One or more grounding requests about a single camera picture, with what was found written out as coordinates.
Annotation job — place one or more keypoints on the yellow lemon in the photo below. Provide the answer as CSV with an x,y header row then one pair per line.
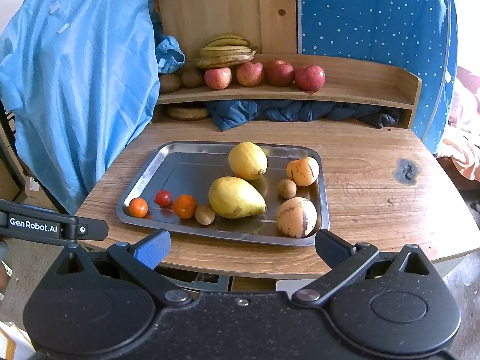
x,y
247,160

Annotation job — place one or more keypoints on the blue white-dotted cloth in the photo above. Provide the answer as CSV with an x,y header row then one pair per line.
x,y
375,15

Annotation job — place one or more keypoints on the large striped pale pepino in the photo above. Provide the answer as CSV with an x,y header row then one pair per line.
x,y
296,217

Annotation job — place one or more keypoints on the dark blue jacket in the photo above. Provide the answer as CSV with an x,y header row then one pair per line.
x,y
262,110

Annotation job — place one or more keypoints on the metal tray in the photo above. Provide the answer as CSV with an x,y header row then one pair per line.
x,y
187,172

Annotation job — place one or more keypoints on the red cherry tomato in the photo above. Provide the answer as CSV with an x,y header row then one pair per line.
x,y
163,198

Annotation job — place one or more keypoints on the small striped yellow pepino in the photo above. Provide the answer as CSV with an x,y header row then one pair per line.
x,y
303,171

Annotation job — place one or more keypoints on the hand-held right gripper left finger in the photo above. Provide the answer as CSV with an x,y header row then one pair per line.
x,y
153,247

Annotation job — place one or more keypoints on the yellow banana bunch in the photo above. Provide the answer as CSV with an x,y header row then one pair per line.
x,y
225,54

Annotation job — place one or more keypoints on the pink blanket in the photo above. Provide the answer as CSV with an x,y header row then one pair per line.
x,y
465,146

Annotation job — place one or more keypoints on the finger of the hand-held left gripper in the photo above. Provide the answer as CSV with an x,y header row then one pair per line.
x,y
93,229

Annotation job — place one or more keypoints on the flat brown bread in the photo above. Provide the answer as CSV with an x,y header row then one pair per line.
x,y
187,112

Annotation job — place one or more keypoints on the red apple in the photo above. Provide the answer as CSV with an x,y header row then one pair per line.
x,y
250,74
217,78
279,73
309,77

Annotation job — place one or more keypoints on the small orange tangerine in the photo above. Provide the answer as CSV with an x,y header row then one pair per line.
x,y
138,207

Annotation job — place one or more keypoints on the light blue hanging garment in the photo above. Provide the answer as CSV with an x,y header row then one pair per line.
x,y
75,82

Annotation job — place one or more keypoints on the wooden back panel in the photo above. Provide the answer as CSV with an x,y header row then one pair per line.
x,y
225,7

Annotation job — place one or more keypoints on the white cardboard box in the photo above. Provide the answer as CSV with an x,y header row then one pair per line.
x,y
13,341

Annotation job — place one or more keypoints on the small brown round fruit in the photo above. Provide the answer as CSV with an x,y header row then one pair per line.
x,y
287,188
205,214

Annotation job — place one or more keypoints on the wooden desk shelf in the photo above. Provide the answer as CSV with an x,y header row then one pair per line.
x,y
356,78

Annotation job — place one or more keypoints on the brown cardboard box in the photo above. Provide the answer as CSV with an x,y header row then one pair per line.
x,y
9,183

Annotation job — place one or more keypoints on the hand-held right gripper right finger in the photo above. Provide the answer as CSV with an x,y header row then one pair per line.
x,y
330,249

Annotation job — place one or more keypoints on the yellow pear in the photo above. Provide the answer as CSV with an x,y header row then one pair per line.
x,y
234,197

